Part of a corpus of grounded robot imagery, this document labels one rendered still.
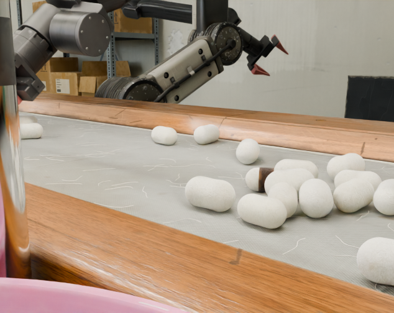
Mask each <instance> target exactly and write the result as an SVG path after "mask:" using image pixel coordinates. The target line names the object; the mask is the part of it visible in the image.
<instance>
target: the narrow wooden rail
mask: <svg viewBox="0 0 394 313"><path fill-rule="evenodd" d="M24 184H25V200H26V208H27V223H28V231H29V247H30V262H31V270H32V279H36V280H42V281H53V282H59V283H69V284H77V285H81V286H89V287H94V288H99V289H105V290H109V291H115V292H119V293H124V294H129V295H132V296H137V297H141V298H144V299H148V300H151V301H155V302H159V303H162V304H166V305H168V306H172V307H176V308H178V309H182V310H184V311H187V312H190V313H394V296H392V295H389V294H385V293H382V292H380V291H376V290H373V289H370V288H366V287H363V286H359V285H357V284H354V283H350V282H347V281H344V280H341V279H337V278H333V277H331V276H328V275H325V274H321V273H318V272H315V271H311V270H308V269H305V268H302V267H299V266H295V265H292V264H289V263H285V262H283V261H279V260H276V259H273V258H269V257H267V256H263V255H259V254H257V253H253V252H250V251H247V250H243V249H241V248H237V247H233V246H231V245H227V244H225V243H221V242H217V241H215V240H211V239H208V238H205V237H202V236H199V235H195V234H191V233H189V232H185V231H183V230H179V229H176V228H173V227H169V226H167V225H163V224H159V223H157V222H153V221H151V220H147V219H143V218H141V217H137V216H134V215H131V214H127V213H125V212H121V211H117V210H115V209H111V208H108V207H105V206H101V205H99V204H95V203H92V202H89V201H85V200H82V199H79V198H77V197H73V196H69V195H66V194H63V193H59V192H56V191H53V190H51V189H47V188H43V187H41V186H37V185H34V184H30V183H27V182H24Z"/></svg>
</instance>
